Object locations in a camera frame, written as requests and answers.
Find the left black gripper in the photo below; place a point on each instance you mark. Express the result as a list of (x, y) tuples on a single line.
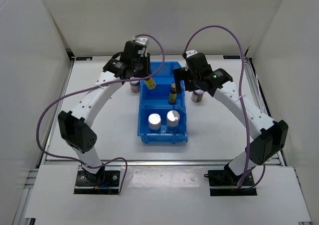
[(146, 70)]

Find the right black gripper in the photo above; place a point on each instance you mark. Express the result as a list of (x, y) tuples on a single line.
[(179, 75)]

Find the white-lid spice jar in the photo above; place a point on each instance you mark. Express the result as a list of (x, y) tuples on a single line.
[(197, 96), (135, 86)]

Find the gold-cap yellow bottle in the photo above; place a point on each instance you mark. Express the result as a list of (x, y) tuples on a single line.
[(150, 83), (172, 94)]

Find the silver-cap shaker bottle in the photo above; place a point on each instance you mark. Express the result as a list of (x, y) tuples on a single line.
[(172, 121), (154, 121)]

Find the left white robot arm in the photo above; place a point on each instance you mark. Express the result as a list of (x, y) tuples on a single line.
[(75, 125)]

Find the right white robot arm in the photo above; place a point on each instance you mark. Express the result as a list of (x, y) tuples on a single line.
[(266, 136)]

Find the blue three-compartment plastic bin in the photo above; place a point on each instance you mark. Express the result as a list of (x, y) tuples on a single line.
[(156, 101)]

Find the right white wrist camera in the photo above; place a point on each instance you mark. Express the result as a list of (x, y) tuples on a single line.
[(189, 53)]

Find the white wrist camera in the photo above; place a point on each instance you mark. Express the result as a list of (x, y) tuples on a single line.
[(189, 53), (142, 40)]

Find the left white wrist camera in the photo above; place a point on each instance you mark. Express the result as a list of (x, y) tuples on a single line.
[(142, 40)]

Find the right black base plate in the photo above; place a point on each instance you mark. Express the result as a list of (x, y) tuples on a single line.
[(221, 185)]

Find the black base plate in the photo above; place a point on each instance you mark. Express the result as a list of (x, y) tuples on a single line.
[(221, 185), (106, 184)]

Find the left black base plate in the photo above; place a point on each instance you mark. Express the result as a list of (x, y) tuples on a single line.
[(106, 184)]

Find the aluminium front rail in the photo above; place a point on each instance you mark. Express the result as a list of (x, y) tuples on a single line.
[(273, 161)]

